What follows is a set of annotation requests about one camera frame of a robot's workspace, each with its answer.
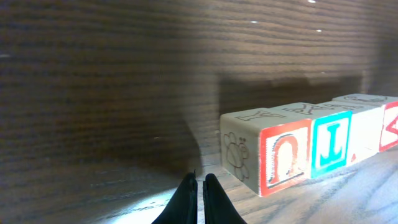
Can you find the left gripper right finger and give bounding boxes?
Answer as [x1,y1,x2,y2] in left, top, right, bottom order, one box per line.
[203,174,246,224]

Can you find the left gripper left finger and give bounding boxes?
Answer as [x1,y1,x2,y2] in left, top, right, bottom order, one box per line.
[152,172,198,224]

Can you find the red U block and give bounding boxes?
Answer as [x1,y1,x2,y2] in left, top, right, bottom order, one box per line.
[220,108,312,197]

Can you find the blue J block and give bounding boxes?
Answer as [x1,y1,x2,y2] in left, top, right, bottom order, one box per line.
[275,102,353,179]

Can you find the white block red dots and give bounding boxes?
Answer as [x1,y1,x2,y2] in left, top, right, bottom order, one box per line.
[317,101,386,166]

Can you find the red A block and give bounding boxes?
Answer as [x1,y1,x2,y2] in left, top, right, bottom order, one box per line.
[331,93,398,153]

